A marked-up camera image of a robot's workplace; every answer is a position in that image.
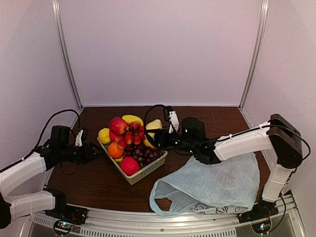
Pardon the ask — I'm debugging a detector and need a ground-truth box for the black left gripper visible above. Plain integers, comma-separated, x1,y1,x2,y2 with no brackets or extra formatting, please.
59,141,105,164

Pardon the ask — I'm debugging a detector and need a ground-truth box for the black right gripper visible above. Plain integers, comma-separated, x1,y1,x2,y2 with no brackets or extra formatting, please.
145,125,198,155

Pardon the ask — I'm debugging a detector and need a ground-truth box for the pale yellow wrinkled fruit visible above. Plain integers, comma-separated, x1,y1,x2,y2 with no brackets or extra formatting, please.
146,119,162,130

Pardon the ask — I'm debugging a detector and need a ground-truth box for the red lychee bunch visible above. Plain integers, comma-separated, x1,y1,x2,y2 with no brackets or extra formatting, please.
116,120,146,150

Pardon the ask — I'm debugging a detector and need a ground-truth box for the dark red fruit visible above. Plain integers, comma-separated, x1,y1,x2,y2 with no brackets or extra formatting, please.
109,117,128,135

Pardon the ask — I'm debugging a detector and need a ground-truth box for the beige perforated plastic basket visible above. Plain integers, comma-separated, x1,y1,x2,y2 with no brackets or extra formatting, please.
97,126,167,185

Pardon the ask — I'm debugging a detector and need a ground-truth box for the light blue plastic bag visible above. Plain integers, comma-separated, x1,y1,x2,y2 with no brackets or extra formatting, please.
149,153,260,216

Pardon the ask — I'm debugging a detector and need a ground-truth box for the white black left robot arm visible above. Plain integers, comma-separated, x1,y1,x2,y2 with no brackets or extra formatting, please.
0,125,104,229

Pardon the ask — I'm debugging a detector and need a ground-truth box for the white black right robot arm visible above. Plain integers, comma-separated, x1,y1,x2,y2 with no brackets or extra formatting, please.
145,114,304,218

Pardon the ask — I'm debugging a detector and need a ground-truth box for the orange fruit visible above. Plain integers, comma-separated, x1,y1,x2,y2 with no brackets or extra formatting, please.
107,142,124,159

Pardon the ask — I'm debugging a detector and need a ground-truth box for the pink red round fruit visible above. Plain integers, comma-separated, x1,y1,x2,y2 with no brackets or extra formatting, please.
119,157,140,176

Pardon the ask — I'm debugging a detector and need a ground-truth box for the long yellow fruit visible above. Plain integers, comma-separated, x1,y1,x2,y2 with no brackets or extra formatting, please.
121,115,144,126

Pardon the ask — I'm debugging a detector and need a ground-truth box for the large yellow lemon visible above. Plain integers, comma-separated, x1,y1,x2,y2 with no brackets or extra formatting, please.
98,128,111,144

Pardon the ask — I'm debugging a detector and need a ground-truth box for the dark purple grape bunch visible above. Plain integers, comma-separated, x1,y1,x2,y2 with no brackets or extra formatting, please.
123,144,165,167

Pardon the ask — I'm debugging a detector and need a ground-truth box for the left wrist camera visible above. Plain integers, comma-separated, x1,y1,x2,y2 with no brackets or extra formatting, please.
75,128,88,147

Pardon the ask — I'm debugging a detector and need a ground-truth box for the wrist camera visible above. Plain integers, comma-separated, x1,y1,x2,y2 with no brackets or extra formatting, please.
75,128,88,147
163,106,180,134

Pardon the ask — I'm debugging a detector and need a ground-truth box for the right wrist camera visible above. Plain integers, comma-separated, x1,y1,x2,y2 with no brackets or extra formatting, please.
163,106,180,134

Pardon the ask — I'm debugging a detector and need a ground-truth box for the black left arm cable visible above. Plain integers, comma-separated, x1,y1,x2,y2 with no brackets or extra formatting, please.
0,110,81,173

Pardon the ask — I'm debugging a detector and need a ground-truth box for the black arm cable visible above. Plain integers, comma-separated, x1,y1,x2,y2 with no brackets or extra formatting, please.
144,104,312,161
0,110,81,173

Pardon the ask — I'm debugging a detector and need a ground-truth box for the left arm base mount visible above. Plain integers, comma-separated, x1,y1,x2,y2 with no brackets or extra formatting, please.
44,189,88,236

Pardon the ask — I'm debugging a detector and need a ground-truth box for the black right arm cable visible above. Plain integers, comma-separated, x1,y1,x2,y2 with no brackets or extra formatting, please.
144,104,312,161

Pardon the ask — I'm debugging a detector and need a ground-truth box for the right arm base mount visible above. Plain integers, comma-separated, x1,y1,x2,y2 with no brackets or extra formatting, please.
237,200,279,235

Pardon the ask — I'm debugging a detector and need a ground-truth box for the front aluminium rail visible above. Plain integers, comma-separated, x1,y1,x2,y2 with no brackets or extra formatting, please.
24,195,304,237

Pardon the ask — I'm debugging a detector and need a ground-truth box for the left aluminium frame post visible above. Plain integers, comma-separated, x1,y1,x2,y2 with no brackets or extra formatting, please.
52,0,83,110

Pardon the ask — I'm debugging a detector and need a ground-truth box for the aluminium frame post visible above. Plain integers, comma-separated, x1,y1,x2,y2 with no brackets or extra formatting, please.
239,0,270,110
52,0,83,110

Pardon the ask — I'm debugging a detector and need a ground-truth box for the right aluminium frame post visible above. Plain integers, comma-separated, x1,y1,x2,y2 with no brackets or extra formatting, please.
239,0,270,110

